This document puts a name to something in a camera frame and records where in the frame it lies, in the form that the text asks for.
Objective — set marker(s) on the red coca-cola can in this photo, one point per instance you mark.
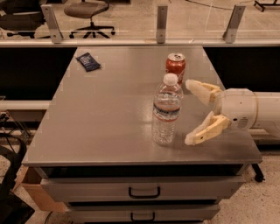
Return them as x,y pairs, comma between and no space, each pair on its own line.
176,64

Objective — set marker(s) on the cardboard box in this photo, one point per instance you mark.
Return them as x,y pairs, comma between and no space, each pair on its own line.
30,180

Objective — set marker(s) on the black stand base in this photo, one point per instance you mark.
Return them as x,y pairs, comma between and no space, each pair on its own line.
263,6

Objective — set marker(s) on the black chair lower left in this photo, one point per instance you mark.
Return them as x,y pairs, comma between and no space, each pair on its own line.
13,210

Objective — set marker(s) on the right metal bracket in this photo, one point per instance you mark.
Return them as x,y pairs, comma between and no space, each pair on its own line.
233,24

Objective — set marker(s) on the left metal bracket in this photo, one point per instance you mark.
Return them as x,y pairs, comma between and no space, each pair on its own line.
55,34

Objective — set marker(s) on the middle metal bracket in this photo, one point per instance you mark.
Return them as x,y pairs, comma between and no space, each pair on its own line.
161,23

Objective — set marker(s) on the metal bracket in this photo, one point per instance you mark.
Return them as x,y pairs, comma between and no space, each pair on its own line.
55,34
161,23
233,24

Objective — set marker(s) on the grey upper drawer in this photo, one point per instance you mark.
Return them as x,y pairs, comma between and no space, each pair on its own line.
116,189

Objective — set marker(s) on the grey swivel office chair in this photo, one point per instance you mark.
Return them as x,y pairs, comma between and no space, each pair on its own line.
87,10

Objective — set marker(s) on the clear acrylic barrier panel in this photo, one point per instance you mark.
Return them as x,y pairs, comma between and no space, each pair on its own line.
192,20

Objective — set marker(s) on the clear plastic water bottle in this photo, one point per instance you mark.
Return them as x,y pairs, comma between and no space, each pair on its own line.
167,104

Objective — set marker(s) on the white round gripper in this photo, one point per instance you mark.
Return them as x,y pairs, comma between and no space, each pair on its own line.
237,108

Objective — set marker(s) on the black upper drawer handle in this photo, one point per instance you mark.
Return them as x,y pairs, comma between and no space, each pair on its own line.
144,194

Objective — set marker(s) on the black drawer handle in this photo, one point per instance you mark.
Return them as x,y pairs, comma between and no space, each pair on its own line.
144,217
144,194

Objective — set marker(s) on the blue rxbar wrapper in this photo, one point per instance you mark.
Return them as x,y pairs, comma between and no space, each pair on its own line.
88,62

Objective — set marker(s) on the dark office chair left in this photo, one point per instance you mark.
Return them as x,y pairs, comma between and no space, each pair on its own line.
21,17

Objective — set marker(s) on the grey lower drawer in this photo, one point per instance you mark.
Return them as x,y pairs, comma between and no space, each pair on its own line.
169,212

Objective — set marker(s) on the black lower drawer handle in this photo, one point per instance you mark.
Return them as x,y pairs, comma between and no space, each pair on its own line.
144,217

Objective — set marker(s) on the grey drawer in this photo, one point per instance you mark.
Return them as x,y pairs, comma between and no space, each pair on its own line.
169,212
116,189

